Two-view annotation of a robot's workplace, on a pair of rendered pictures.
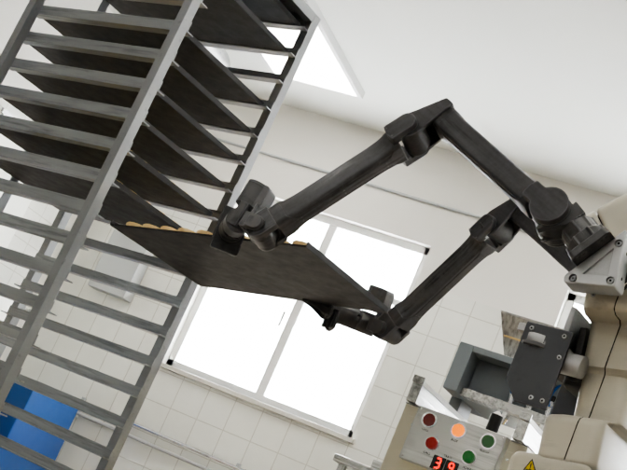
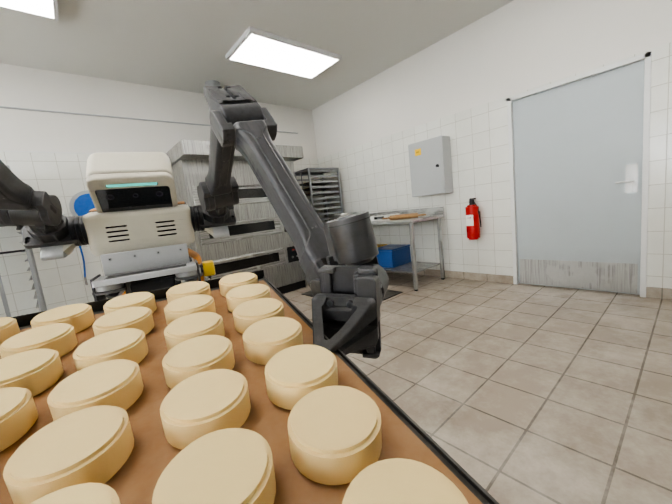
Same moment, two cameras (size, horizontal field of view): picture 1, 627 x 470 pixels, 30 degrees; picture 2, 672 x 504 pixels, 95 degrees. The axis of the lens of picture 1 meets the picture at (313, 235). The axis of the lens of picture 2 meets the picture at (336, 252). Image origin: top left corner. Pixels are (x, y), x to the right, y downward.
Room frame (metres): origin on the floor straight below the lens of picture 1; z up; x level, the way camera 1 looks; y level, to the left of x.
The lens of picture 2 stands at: (2.87, 0.31, 1.09)
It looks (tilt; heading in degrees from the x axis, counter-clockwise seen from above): 8 degrees down; 206
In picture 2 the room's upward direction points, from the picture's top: 7 degrees counter-clockwise
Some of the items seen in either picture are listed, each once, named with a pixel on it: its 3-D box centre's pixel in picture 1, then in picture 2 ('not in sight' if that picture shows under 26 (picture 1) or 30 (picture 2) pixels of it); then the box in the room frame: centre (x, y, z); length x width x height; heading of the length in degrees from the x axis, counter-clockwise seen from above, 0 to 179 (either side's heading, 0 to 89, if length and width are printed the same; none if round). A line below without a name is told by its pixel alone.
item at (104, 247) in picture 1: (114, 249); not in sight; (3.42, 0.52, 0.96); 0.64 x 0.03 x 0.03; 52
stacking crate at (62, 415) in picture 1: (27, 396); not in sight; (7.38, 1.21, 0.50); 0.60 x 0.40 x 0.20; 158
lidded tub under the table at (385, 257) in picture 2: not in sight; (391, 255); (-1.39, -0.88, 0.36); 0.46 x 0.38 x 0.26; 157
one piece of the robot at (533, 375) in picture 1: (567, 374); (152, 284); (2.30, -0.58, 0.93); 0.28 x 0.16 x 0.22; 142
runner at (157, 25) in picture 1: (110, 20); not in sight; (3.11, 0.76, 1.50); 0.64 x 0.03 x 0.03; 52
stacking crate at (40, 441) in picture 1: (12, 426); not in sight; (7.38, 1.21, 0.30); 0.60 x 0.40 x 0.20; 156
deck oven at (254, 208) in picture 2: not in sight; (241, 227); (-0.49, -2.72, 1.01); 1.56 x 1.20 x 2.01; 156
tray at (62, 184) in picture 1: (85, 195); not in sight; (3.26, 0.63, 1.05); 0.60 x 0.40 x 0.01; 52
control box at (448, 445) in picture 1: (453, 448); not in sight; (2.87, -0.53, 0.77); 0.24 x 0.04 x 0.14; 60
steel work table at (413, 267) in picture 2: not in sight; (374, 246); (-1.51, -1.15, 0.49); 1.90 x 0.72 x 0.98; 66
